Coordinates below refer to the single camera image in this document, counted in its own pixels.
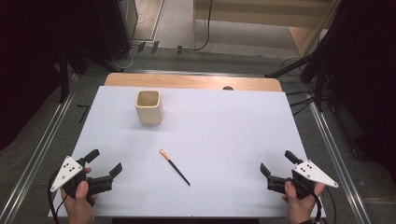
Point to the person's right hand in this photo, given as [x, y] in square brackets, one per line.
[299, 208]

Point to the black curtain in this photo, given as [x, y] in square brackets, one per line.
[367, 77]
[28, 46]

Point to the dark cabinet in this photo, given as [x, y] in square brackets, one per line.
[115, 25]

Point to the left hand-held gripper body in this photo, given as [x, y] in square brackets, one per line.
[67, 171]

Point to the cream square cup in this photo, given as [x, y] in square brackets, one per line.
[148, 107]

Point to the wooden table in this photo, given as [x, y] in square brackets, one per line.
[186, 81]

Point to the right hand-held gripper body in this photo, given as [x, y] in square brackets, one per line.
[311, 172]

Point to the person's left hand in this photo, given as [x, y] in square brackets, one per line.
[79, 208]

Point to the light wooden furniture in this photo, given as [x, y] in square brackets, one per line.
[249, 12]

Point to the metal floor rail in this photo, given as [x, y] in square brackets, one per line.
[34, 161]
[336, 155]

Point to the gold black makeup brush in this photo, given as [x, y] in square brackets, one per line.
[174, 167]

